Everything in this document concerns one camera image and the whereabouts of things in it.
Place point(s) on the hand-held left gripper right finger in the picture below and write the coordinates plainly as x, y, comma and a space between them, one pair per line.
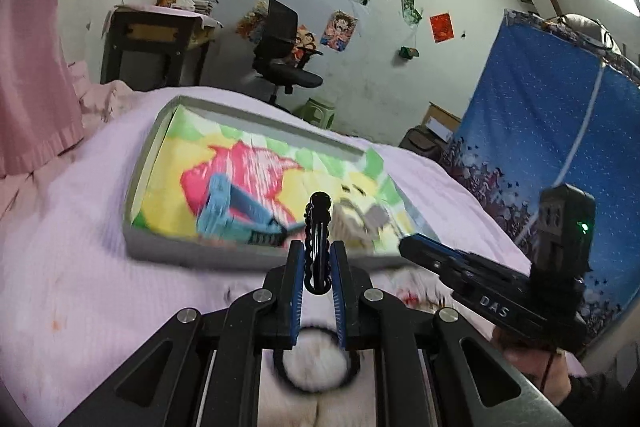
336, 287

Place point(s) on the green plastic stool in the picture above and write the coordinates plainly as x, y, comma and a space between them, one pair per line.
320, 109

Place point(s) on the dark bag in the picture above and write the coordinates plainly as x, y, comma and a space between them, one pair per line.
420, 144

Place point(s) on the blue patterned curtain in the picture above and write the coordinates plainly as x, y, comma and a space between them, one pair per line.
540, 107

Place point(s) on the person's right hand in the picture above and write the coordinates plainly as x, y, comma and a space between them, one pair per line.
530, 364

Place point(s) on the large cartoon poster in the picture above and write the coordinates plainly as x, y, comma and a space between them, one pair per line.
339, 32

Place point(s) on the cartoon poster with orange figures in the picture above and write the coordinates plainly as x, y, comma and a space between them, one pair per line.
306, 44

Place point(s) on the dark wooden desk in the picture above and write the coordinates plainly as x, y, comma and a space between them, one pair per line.
150, 32

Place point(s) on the yellow cartoon poster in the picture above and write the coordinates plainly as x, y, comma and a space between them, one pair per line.
247, 24

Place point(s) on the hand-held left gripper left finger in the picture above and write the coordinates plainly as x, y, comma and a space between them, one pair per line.
297, 279

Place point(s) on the cartoon printed cloth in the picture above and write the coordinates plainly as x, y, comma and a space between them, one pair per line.
165, 177

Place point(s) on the stack of books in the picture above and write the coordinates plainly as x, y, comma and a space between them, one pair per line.
197, 5

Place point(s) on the grey shallow box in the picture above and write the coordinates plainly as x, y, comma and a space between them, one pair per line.
170, 252

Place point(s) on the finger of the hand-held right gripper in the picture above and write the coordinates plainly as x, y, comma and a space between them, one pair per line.
430, 249

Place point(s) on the blue watch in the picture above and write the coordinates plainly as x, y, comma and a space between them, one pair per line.
215, 207

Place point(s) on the cardboard box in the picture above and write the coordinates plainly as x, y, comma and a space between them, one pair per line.
442, 119

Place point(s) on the pink curtain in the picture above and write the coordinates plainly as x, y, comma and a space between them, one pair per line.
35, 72

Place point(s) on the green and white wall photo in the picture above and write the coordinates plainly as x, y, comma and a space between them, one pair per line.
411, 11

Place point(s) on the red paper sheet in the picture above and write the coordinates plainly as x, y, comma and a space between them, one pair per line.
442, 28

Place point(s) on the lilac bed cover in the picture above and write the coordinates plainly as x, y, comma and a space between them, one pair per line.
75, 282

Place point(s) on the black office chair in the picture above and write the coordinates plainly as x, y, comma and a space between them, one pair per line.
290, 79

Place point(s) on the grey watch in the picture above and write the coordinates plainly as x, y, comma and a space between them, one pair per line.
372, 219

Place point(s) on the person's right forearm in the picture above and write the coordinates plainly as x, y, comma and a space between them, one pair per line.
592, 402

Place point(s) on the green wall hanging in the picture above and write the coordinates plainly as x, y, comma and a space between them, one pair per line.
409, 53

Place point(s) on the grey bundle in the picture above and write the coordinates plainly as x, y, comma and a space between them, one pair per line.
582, 29

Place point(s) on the pink crumpled blanket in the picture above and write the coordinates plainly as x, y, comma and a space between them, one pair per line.
100, 94

